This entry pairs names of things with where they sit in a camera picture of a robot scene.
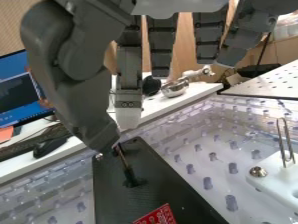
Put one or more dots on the clear box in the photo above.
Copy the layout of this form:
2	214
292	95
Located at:
200	111

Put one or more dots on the red circuit board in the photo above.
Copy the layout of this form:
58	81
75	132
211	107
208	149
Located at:
158	216

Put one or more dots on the metal paper clip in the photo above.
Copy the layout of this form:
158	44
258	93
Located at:
279	143

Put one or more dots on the small white jointed device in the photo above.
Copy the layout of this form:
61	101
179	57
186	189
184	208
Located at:
200	72

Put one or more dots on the black keyboard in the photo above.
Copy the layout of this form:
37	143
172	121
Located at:
15	148

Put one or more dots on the black computer mouse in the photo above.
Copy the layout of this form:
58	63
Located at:
49	147

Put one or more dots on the black round object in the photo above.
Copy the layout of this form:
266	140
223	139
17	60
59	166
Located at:
152	86

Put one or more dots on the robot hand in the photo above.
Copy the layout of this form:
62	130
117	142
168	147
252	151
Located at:
71	50

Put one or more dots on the brass nut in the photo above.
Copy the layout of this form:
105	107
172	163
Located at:
259	172

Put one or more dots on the black plate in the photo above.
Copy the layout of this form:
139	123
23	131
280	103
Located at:
178	186

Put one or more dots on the computer screen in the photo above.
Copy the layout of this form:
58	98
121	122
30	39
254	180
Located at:
18	90

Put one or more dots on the thin stick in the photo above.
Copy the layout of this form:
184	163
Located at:
126	163

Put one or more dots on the white desk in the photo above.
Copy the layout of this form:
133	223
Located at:
178	100

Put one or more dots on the metal bowl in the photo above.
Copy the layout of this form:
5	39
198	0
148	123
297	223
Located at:
175	88

